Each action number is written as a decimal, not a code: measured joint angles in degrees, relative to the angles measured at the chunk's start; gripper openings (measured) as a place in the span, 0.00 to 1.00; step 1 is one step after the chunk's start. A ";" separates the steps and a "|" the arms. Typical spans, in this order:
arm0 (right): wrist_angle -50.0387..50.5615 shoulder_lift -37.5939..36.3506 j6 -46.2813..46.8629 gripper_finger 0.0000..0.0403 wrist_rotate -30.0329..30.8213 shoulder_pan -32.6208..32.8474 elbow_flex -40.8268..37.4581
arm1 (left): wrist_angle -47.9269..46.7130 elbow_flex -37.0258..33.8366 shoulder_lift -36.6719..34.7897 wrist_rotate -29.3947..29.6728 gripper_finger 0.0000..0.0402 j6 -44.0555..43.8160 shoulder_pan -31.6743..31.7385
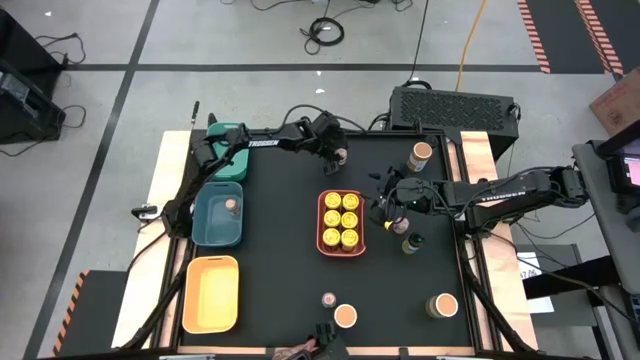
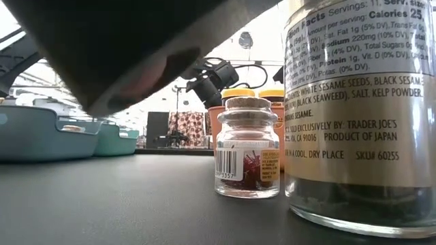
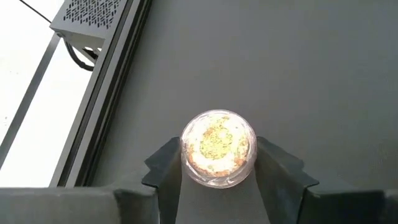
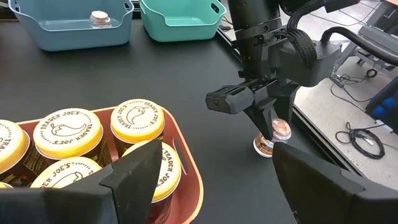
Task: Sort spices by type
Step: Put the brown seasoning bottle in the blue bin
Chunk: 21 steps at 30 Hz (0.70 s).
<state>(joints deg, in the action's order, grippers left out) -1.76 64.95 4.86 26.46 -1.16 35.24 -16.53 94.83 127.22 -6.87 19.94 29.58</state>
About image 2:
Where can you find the small pink-capped item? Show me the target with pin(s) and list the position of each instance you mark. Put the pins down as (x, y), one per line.
(247, 170)

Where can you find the gold-label furikake glass jar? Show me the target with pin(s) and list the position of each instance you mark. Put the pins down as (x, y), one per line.
(357, 136)

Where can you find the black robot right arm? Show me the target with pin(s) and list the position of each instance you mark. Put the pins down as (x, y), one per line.
(279, 75)

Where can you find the brown white dotted cloth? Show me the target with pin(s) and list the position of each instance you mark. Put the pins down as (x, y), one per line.
(194, 126)

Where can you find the salmon red plastic bin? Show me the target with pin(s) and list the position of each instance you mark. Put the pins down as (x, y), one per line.
(215, 129)

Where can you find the black tripod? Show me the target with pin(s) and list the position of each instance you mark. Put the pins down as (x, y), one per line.
(172, 137)

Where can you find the dark ceiling fixture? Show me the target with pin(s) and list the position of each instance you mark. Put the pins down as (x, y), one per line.
(246, 41)

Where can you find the black monitor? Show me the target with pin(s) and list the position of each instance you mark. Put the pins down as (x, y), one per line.
(157, 129)

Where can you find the teal plastic bin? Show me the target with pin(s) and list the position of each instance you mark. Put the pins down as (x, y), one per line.
(116, 146)

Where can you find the blue plastic bin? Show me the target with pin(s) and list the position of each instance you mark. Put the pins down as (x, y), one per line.
(34, 143)

